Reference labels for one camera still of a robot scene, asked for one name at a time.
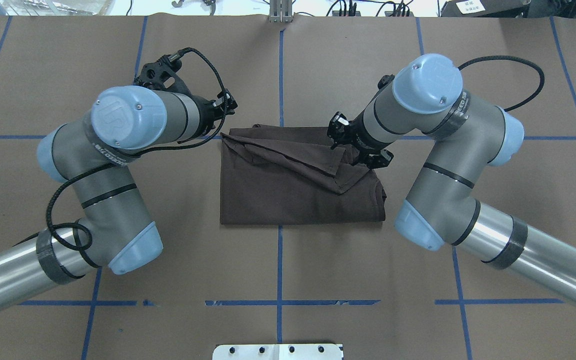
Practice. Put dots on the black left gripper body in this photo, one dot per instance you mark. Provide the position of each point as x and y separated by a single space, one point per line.
208 114

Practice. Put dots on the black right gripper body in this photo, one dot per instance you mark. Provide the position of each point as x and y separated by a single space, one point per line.
354 137

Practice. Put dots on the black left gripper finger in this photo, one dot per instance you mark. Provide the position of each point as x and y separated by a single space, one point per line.
227 104

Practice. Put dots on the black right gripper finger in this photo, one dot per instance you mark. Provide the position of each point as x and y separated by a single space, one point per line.
338 129
379 160

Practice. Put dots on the dark brown t-shirt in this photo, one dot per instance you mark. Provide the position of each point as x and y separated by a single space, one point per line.
273 175

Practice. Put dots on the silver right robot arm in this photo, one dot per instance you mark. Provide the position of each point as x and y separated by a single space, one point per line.
469 134

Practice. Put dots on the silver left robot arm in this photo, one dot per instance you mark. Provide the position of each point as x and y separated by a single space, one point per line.
97 217

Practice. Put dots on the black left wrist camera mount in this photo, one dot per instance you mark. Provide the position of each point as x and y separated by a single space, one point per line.
162 75

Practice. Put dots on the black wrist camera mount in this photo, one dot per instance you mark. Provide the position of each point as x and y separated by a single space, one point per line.
384 81
162 75

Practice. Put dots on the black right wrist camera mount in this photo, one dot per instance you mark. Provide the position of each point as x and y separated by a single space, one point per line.
384 81

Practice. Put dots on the aluminium frame post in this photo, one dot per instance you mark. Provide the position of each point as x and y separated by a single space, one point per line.
281 11

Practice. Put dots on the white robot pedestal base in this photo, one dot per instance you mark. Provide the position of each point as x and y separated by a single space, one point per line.
279 351

